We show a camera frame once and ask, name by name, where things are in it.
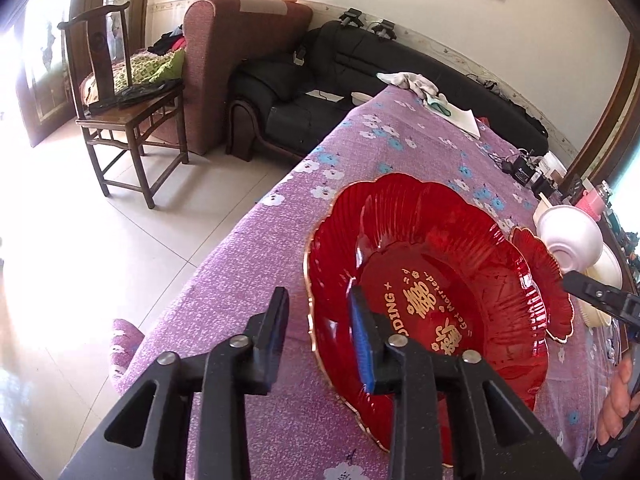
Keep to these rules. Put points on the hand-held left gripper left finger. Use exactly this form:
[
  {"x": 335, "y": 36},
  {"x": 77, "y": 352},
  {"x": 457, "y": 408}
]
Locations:
[{"x": 274, "y": 347}]

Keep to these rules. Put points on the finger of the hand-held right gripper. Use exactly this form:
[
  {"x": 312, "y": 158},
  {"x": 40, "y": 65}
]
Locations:
[{"x": 595, "y": 295}]

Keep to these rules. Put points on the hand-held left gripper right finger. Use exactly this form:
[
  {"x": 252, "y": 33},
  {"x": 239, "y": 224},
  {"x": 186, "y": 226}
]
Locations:
[{"x": 362, "y": 340}]

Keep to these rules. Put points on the cream disposable bowl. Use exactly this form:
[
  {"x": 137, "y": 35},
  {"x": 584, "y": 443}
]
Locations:
[
  {"x": 565, "y": 230},
  {"x": 607, "y": 272}
]

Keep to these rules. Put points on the small red plate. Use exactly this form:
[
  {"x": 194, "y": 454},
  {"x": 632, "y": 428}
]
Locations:
[{"x": 537, "y": 265}]

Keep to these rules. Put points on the large red plate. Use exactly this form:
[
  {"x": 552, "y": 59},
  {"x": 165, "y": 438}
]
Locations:
[{"x": 450, "y": 240}]

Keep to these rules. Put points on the person's right hand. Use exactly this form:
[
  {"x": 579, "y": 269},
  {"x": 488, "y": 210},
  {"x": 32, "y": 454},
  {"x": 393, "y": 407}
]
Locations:
[{"x": 615, "y": 400}]

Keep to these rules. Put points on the pink thermos bottle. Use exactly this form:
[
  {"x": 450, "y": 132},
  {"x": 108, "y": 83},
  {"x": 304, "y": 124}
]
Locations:
[{"x": 590, "y": 205}]

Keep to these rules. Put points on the white folded towel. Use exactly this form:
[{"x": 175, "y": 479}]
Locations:
[{"x": 462, "y": 120}]

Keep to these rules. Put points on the black leather sofa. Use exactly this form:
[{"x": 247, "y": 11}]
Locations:
[{"x": 295, "y": 115}]

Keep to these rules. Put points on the green band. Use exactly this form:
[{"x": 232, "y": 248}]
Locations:
[{"x": 440, "y": 107}]

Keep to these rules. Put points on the white work gloves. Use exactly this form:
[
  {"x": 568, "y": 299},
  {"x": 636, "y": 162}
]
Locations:
[{"x": 405, "y": 80}]

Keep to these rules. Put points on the dark wooden chair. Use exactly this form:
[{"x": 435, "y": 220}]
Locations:
[{"x": 117, "y": 119}]

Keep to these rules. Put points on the black cloth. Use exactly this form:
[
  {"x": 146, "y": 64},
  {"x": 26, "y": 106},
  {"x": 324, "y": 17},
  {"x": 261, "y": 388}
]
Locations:
[{"x": 135, "y": 94}]

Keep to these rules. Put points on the brown fabric armchair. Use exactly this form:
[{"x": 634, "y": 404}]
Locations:
[{"x": 220, "y": 60}]

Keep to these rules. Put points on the green patterned cushion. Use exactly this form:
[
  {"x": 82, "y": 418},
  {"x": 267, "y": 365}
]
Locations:
[{"x": 150, "y": 67}]

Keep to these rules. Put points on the black hand-held device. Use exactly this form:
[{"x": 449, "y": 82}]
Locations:
[
  {"x": 385, "y": 29},
  {"x": 351, "y": 17}
]

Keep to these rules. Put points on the dark clothes pile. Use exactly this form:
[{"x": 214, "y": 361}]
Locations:
[{"x": 167, "y": 42}]

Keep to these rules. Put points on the wooden glass entrance door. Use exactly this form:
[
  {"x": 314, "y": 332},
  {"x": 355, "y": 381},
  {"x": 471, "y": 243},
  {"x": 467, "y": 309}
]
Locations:
[{"x": 25, "y": 110}]

